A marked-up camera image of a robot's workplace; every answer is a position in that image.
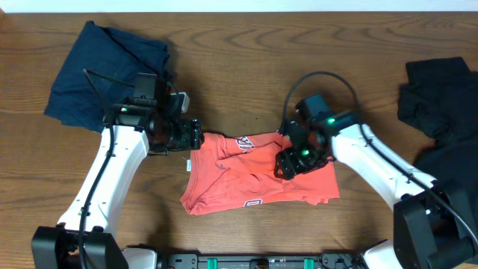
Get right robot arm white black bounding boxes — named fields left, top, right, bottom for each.
left=274, top=110, right=477, bottom=268

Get black clothes pile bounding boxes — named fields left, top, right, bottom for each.
left=397, top=56, right=478, bottom=240

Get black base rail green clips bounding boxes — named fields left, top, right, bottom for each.
left=119, top=244, right=363, bottom=269

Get orange red t-shirt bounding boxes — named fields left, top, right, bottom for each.
left=180, top=132, right=340, bottom=215

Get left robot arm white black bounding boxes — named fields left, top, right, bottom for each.
left=31, top=104, right=204, bottom=268

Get folded navy blue shirt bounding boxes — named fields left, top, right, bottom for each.
left=44, top=21, right=170, bottom=132

